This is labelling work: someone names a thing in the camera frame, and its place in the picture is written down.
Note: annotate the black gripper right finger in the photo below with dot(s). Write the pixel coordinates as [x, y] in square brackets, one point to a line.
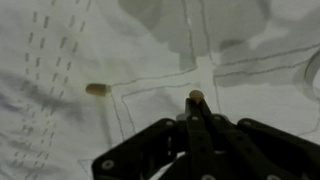
[260, 150]

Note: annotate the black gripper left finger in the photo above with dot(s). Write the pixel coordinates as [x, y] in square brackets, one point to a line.
[143, 146]

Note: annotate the small tan peg coin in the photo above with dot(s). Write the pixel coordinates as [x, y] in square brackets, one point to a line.
[96, 89]
[196, 94]

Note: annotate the white quilted duvet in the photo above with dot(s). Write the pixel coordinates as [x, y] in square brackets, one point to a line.
[150, 50]

